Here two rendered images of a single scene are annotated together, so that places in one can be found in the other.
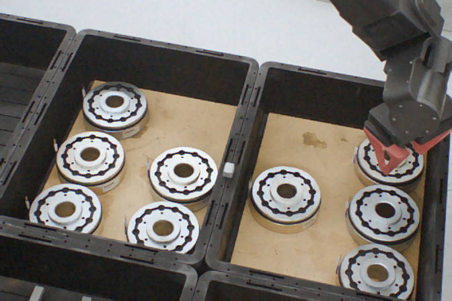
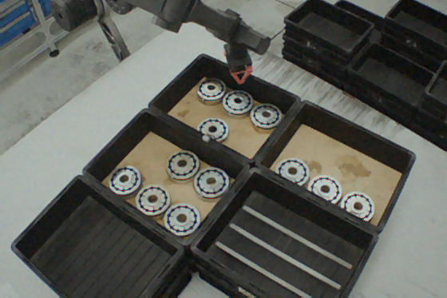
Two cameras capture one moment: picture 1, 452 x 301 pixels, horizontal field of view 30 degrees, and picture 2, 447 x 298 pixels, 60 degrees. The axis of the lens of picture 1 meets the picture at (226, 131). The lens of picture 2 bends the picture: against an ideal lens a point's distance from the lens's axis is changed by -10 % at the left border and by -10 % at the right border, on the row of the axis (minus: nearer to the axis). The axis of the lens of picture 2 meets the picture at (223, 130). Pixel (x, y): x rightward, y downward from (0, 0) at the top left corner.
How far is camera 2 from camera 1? 0.73 m
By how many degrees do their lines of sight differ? 40
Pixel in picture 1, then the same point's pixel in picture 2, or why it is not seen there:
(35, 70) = (74, 212)
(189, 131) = (152, 157)
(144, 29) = (53, 165)
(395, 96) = (258, 43)
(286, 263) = (243, 145)
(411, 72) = (253, 33)
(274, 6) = (74, 108)
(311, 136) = (180, 113)
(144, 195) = (181, 187)
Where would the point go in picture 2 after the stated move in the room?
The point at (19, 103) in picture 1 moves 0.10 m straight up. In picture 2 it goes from (93, 224) to (83, 208)
